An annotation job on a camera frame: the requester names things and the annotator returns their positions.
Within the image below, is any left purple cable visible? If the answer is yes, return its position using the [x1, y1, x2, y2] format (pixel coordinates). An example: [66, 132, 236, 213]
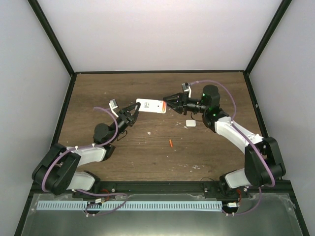
[41, 106, 128, 218]

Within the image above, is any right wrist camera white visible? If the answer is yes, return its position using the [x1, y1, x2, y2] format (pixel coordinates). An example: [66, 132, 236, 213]
[182, 83, 192, 98]

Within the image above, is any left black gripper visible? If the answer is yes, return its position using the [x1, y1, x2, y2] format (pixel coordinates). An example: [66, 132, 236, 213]
[108, 103, 141, 144]

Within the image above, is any black enclosure frame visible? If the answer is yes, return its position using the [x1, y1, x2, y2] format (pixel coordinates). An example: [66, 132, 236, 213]
[29, 0, 309, 236]

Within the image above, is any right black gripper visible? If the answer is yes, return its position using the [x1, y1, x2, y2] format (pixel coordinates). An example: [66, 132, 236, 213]
[164, 92, 208, 116]

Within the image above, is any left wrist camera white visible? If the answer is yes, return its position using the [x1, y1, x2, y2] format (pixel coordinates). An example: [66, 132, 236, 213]
[109, 99, 120, 118]

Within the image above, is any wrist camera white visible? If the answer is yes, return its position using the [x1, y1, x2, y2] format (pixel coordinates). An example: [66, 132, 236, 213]
[182, 83, 192, 98]
[109, 99, 120, 118]

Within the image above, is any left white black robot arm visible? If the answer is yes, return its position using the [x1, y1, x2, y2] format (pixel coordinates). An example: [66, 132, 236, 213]
[31, 99, 141, 199]

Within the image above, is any white remote control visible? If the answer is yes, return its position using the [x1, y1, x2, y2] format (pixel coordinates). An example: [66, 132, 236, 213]
[136, 98, 166, 114]

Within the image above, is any white battery cover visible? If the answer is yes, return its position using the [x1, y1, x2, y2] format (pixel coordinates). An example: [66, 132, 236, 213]
[186, 119, 196, 127]

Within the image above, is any grey metal front plate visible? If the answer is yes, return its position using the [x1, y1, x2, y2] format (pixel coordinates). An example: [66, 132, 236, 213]
[22, 194, 302, 236]

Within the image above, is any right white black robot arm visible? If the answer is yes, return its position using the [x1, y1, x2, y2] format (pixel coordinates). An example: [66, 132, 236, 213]
[163, 83, 286, 198]

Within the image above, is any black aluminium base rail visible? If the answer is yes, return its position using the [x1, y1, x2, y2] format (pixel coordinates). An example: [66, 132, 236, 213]
[31, 180, 291, 200]

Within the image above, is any light blue slotted cable duct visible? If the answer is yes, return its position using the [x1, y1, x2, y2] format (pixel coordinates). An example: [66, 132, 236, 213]
[36, 201, 222, 211]

